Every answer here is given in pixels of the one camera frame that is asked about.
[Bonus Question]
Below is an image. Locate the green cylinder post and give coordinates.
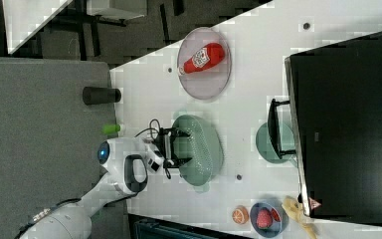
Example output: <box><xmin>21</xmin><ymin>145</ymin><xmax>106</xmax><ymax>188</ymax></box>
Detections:
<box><xmin>102</xmin><ymin>124</ymin><xmax>121</xmax><ymax>135</ymax></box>

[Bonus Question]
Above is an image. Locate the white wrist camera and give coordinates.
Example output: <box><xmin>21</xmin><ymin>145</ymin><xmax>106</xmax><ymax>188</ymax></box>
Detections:
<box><xmin>144</xmin><ymin>139</ymin><xmax>164</xmax><ymax>173</ymax></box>

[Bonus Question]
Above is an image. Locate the black cylinder post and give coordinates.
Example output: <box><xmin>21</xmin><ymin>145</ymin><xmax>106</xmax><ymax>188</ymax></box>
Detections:
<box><xmin>83</xmin><ymin>87</ymin><xmax>121</xmax><ymax>106</ymax></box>

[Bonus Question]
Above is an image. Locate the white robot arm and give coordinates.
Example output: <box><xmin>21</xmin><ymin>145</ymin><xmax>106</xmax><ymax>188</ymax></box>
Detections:
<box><xmin>14</xmin><ymin>127</ymin><xmax>190</xmax><ymax>239</ymax></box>

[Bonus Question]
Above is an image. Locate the black toaster oven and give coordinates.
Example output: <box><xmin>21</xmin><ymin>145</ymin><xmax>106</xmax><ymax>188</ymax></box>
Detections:
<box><xmin>285</xmin><ymin>31</ymin><xmax>382</xmax><ymax>226</ymax></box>

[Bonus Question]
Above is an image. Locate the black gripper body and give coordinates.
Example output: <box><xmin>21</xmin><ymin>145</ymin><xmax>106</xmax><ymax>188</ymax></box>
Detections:
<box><xmin>154</xmin><ymin>127</ymin><xmax>174</xmax><ymax>168</ymax></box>

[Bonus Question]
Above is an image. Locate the grey round plate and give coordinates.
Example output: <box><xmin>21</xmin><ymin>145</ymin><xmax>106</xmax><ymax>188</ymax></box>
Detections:
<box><xmin>177</xmin><ymin>27</ymin><xmax>232</xmax><ymax>100</ymax></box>

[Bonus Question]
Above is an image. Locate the white side table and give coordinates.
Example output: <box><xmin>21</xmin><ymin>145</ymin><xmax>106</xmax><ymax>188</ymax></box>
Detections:
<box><xmin>1</xmin><ymin>0</ymin><xmax>74</xmax><ymax>55</ymax></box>

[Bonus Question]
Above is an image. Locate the blue bowl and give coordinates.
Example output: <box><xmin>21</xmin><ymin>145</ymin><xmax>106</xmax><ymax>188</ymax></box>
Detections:
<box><xmin>250</xmin><ymin>202</ymin><xmax>285</xmax><ymax>238</ymax></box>

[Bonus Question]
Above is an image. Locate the green oval strainer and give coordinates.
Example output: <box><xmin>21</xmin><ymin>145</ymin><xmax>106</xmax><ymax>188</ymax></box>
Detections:
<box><xmin>173</xmin><ymin>115</ymin><xmax>224</xmax><ymax>193</ymax></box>

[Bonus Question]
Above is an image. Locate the yellow banana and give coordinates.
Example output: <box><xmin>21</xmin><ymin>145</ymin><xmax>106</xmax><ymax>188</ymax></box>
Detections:
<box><xmin>282</xmin><ymin>196</ymin><xmax>317</xmax><ymax>239</ymax></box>

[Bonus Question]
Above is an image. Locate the red strawberry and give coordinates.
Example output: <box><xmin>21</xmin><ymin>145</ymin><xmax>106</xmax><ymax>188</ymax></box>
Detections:
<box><xmin>256</xmin><ymin>208</ymin><xmax>273</xmax><ymax>229</ymax></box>

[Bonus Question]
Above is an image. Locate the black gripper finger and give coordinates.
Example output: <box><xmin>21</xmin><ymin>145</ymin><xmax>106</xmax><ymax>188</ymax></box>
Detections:
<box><xmin>171</xmin><ymin>157</ymin><xmax>191</xmax><ymax>168</ymax></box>
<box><xmin>170</xmin><ymin>127</ymin><xmax>190</xmax><ymax>137</ymax></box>

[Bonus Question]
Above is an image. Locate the orange slice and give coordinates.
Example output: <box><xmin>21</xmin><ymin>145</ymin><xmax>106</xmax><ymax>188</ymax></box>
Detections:
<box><xmin>232</xmin><ymin>205</ymin><xmax>249</xmax><ymax>224</ymax></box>

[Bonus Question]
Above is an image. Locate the red plush ketchup bottle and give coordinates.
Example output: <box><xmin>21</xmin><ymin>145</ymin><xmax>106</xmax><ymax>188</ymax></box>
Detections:
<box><xmin>178</xmin><ymin>43</ymin><xmax>226</xmax><ymax>76</ymax></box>

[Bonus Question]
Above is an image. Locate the green cup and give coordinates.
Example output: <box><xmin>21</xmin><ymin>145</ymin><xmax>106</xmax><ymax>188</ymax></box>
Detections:
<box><xmin>256</xmin><ymin>122</ymin><xmax>297</xmax><ymax>167</ymax></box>

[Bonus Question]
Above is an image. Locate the black cable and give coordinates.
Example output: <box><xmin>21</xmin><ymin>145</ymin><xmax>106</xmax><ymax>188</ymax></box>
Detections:
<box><xmin>133</xmin><ymin>119</ymin><xmax>163</xmax><ymax>139</ymax></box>

